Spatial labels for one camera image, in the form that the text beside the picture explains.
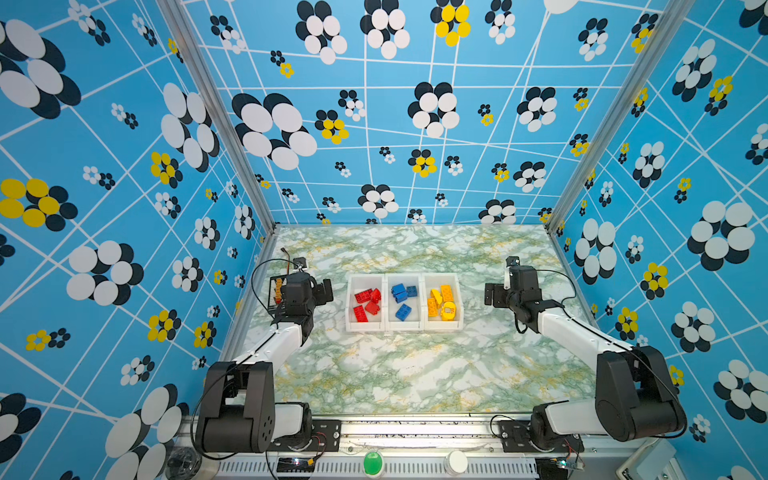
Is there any left circuit board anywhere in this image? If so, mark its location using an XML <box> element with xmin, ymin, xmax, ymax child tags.
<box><xmin>276</xmin><ymin>457</ymin><xmax>316</xmax><ymax>474</ymax></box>

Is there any circuit board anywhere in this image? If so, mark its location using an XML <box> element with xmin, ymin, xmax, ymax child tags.
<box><xmin>535</xmin><ymin>458</ymin><xmax>583</xmax><ymax>480</ymax></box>
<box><xmin>276</xmin><ymin>457</ymin><xmax>316</xmax><ymax>474</ymax></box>

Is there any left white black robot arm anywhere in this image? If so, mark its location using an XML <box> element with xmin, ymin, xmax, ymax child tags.
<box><xmin>190</xmin><ymin>271</ymin><xmax>334</xmax><ymax>460</ymax></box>

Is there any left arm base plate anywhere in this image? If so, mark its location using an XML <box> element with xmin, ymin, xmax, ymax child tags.
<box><xmin>268</xmin><ymin>419</ymin><xmax>342</xmax><ymax>453</ymax></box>

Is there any white three-compartment container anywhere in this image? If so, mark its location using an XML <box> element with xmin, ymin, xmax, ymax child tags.
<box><xmin>345</xmin><ymin>272</ymin><xmax>464</xmax><ymax>333</ymax></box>

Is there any black box with orange parts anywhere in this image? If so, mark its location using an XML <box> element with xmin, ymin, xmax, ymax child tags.
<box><xmin>267</xmin><ymin>275</ymin><xmax>286</xmax><ymax>315</ymax></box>

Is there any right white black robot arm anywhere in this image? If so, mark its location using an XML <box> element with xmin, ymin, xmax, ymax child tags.
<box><xmin>484</xmin><ymin>256</ymin><xmax>688</xmax><ymax>451</ymax></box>

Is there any white push button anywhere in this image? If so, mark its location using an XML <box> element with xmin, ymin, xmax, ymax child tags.
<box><xmin>444</xmin><ymin>450</ymin><xmax>469</xmax><ymax>476</ymax></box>

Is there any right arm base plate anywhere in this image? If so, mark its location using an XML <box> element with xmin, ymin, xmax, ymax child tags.
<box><xmin>491</xmin><ymin>419</ymin><xmax>585</xmax><ymax>455</ymax></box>

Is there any clear tape roll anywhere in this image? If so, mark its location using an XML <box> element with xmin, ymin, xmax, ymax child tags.
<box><xmin>164</xmin><ymin>447</ymin><xmax>203</xmax><ymax>480</ymax></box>

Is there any green push button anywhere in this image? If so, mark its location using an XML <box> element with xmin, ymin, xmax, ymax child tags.
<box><xmin>363</xmin><ymin>451</ymin><xmax>385</xmax><ymax>479</ymax></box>

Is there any grey box front right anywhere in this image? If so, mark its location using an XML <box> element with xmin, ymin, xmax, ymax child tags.
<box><xmin>615</xmin><ymin>440</ymin><xmax>686</xmax><ymax>480</ymax></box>

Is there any right circuit board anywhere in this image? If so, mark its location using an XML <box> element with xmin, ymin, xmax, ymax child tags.
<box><xmin>535</xmin><ymin>458</ymin><xmax>583</xmax><ymax>480</ymax></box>

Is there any blue lego brick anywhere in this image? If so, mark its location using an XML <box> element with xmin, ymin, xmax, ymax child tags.
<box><xmin>395</xmin><ymin>304</ymin><xmax>412</xmax><ymax>322</ymax></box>

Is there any small red lego front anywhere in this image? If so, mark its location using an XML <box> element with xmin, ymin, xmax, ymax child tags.
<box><xmin>364</xmin><ymin>301</ymin><xmax>381</xmax><ymax>315</ymax></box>

